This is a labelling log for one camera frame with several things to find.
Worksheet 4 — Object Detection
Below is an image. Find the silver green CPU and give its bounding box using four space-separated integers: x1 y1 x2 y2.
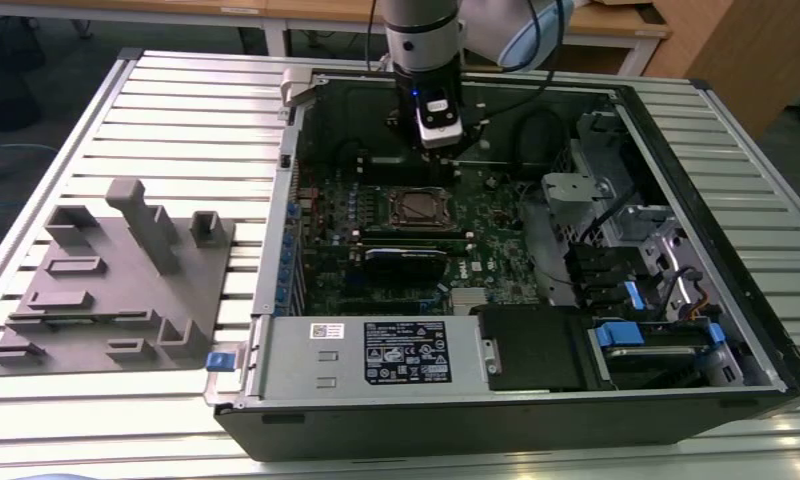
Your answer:
398 192 441 220

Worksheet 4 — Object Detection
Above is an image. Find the metal socket cover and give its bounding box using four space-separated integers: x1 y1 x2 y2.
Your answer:
389 187 456 226

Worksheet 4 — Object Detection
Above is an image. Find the CPU socket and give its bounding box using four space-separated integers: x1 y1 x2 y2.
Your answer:
384 183 459 229

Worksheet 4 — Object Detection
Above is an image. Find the black expansion slot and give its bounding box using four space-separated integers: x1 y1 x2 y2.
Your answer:
336 298 436 309

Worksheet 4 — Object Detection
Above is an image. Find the silver metal disk bay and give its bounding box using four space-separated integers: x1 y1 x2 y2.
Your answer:
539 109 715 321

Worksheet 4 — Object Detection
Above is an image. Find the green motherboard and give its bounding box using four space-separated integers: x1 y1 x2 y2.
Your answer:
292 159 555 319

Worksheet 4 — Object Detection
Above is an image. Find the black graphics card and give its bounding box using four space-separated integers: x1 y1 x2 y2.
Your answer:
362 247 452 296

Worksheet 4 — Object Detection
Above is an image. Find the silver finned heatsink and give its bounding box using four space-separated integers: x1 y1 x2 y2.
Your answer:
449 287 492 307

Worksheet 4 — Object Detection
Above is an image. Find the wooden cabinet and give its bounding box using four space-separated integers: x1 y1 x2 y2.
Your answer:
643 0 800 144

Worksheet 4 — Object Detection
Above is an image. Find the blue plastic bay tab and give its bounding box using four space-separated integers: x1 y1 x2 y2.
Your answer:
620 280 647 310

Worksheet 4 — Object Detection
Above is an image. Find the black plastic shroud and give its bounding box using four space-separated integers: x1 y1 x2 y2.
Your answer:
476 307 615 394

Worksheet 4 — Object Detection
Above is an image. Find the hard disk in blue carrier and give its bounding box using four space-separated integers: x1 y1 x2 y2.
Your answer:
589 319 728 391

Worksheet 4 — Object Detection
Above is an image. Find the silver power supply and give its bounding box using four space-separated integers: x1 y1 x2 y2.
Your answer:
242 314 499 401

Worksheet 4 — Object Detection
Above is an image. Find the grey parts rack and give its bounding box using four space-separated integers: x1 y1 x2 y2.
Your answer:
0 178 238 377

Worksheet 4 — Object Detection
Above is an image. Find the black office chair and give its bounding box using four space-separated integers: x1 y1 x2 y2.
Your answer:
0 29 48 134

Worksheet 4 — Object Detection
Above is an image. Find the black open PC case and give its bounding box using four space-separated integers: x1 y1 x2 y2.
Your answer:
202 67 800 464

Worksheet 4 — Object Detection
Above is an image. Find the green RAM stick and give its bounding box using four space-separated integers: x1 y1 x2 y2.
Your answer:
42 314 105 327

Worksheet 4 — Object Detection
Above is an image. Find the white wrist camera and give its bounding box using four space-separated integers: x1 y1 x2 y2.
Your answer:
413 89 465 150

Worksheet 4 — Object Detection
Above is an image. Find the black camera cable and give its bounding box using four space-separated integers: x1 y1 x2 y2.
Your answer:
472 0 568 126

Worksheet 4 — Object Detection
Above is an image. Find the wooden desk white frame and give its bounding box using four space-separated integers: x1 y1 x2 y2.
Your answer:
0 0 272 59
265 0 673 76

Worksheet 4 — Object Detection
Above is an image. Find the orange yellow wire bundle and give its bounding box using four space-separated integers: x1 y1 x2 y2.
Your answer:
685 292 716 321

